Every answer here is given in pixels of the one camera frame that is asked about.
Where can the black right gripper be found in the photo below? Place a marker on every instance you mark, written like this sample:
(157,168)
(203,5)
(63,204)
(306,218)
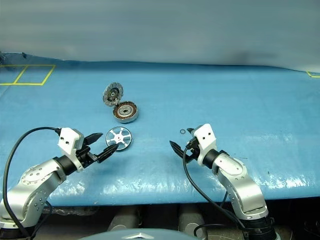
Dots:
(192,151)

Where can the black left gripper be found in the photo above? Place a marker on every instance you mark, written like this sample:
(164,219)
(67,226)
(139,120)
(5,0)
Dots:
(86,156)

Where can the silver spoked motor cap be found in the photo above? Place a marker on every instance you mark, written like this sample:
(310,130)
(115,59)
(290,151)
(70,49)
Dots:
(118,137)

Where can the silver motor stator copper windings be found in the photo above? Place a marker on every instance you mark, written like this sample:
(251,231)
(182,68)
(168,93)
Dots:
(125,110)

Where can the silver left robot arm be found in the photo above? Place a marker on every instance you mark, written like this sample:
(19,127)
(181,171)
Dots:
(37,182)

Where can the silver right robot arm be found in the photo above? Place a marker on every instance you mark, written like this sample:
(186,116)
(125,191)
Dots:
(240,180)

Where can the blue plastic table cover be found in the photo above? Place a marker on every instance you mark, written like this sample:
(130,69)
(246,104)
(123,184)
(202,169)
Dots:
(225,112)

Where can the clear crumpled plastic film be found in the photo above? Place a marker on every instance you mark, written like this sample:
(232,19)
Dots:
(72,211)

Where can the grey rounded cylinder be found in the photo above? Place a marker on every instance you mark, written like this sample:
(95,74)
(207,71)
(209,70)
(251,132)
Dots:
(190,220)
(122,220)

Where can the yellow tape double square outline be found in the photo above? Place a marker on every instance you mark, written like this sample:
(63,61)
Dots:
(48,75)

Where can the grey dome with silver emblem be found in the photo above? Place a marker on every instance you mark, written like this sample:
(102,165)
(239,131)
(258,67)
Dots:
(140,236)

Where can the yellow tape corner mark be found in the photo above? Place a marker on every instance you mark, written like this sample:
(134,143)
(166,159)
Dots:
(315,76)

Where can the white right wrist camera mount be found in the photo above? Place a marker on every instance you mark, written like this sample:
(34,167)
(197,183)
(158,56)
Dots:
(205,135)

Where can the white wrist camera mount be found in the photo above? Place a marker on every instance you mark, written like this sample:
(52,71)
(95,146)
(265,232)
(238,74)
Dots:
(205,135)
(67,137)

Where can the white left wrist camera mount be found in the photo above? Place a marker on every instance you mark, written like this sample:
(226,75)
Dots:
(67,137)

